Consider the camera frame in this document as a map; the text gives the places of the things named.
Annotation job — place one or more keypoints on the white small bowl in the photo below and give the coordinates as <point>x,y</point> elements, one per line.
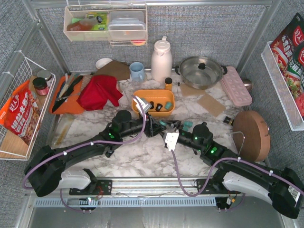
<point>102,62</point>

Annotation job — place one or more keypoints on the yellow spice bottle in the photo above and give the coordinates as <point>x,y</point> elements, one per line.
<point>168,83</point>

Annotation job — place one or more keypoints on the pink egg tray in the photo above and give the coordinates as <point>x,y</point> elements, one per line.
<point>234,87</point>

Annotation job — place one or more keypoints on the white wall storage basket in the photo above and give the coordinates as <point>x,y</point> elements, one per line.
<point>90,22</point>

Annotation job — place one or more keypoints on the orange snack bag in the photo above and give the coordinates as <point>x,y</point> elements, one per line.
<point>19,115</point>

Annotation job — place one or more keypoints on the clear lidded food containers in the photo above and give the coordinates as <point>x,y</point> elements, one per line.
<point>126,25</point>

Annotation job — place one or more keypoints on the orange plastic storage basket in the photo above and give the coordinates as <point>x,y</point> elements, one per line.
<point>161,96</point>

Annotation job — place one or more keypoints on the green seasoning packet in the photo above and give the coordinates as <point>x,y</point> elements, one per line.
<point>294,76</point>

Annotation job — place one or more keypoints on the silver lid jar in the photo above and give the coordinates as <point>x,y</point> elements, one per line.
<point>46,75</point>

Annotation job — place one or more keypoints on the light blue mug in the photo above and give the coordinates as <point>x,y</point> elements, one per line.
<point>137,72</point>

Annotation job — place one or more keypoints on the steel pot with glass lid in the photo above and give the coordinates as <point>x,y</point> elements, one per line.
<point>200,72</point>

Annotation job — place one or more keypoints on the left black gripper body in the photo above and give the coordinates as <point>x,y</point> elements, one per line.
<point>152,128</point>

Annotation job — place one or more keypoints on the red seasoning packet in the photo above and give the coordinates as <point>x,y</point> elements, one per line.
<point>284,45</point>

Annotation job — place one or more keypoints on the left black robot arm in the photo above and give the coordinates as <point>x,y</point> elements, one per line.
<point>47,165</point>

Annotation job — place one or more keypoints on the brown folded cloth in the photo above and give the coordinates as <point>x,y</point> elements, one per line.
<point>119,70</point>

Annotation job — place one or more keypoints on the small brown cardboard piece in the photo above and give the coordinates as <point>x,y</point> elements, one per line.
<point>189,91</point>

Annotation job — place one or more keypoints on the orange cutting board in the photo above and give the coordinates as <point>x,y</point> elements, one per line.
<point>69,105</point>

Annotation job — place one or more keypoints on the round wooden board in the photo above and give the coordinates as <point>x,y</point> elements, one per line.
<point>251,136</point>

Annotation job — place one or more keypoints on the white wire basket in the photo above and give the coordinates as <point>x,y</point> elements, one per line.
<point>11,146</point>
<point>287,102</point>

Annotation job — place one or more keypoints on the black handled knife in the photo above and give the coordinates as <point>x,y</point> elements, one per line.
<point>70,89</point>

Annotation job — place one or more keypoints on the red cloth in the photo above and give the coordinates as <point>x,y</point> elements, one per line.
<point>99,90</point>

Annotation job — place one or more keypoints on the red lid jar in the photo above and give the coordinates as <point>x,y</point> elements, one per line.
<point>40,86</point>

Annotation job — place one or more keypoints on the white thermos jug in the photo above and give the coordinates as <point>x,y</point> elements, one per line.
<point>161,63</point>

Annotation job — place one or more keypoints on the brown cardboard sheet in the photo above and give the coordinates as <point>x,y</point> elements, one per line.
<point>209,103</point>

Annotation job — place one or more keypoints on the right white wire basket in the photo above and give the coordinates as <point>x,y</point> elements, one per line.
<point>287,102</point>

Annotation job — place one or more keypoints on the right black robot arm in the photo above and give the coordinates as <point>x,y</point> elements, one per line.
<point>282,189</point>

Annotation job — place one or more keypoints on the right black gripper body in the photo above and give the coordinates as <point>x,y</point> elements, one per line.
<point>177,131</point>

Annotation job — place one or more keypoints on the left white wire basket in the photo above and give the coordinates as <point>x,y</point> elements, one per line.
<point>11,146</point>

